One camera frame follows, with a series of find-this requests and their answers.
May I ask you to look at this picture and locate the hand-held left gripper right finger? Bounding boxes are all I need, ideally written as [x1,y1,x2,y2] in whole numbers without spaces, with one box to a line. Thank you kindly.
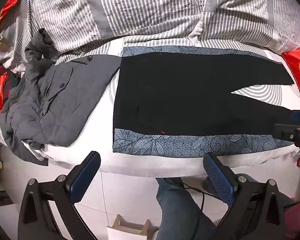
[202,152,287,240]

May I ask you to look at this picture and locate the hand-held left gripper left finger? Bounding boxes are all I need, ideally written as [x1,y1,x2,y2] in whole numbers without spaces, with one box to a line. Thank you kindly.
[17,151,102,240]

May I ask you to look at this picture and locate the blue floral pants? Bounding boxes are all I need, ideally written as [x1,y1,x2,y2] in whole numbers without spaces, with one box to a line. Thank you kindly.
[112,45,294,158]

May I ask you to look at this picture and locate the black pants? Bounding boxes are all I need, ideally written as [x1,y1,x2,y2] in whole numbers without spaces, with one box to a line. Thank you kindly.
[112,51,300,135]

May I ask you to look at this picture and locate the person's leg in jeans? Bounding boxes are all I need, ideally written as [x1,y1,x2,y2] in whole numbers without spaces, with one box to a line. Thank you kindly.
[155,177,230,240]

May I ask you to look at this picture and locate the wooden stool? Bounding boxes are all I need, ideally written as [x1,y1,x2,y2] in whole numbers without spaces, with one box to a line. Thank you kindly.
[106,214,160,240]

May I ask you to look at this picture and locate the grey jacket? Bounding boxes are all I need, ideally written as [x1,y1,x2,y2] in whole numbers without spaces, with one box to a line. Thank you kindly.
[0,28,122,167]

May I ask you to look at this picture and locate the dark pink cloth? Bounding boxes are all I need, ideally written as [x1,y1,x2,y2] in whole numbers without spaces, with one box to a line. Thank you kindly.
[284,200,300,240]

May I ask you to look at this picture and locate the grey striped quilt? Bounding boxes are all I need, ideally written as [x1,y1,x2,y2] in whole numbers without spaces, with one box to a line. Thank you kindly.
[0,0,300,73]

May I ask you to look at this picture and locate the red cloth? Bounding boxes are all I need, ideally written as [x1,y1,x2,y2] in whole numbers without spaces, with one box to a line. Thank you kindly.
[0,0,23,32]

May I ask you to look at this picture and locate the black cable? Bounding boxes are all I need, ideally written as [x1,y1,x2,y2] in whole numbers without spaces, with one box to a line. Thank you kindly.
[182,182,224,227]

